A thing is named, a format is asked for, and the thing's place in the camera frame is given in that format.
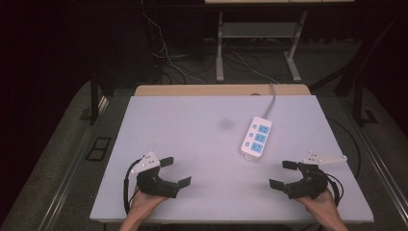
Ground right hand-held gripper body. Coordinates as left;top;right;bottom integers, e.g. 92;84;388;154
283;150;348;200

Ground grey power strip cable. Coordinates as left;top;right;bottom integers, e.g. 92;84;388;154
263;83;277;119

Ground white floor cable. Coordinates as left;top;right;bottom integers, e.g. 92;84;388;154
140;13;208;85

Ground person's left hand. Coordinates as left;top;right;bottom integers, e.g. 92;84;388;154
127;185;169;222

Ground grey metal stand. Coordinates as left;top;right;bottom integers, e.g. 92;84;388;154
215;11;309;84

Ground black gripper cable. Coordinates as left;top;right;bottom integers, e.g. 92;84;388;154
122;159;142;216
322;172;344;208

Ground white power strip blue sockets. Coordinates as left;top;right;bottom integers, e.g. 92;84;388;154
240;115;273;162

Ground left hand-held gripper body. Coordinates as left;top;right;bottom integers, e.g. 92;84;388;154
129;150;181;199

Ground black floor cable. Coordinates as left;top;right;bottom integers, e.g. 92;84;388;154
326;116;363;181

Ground black metal stand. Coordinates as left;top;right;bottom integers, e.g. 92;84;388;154
86;64;112;126
307;13;408;128

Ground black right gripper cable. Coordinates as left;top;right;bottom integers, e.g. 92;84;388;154
322;172;344;208

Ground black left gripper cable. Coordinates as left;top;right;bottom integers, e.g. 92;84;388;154
122;159;142;216

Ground person's right hand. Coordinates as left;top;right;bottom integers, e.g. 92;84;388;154
293;188;341;222

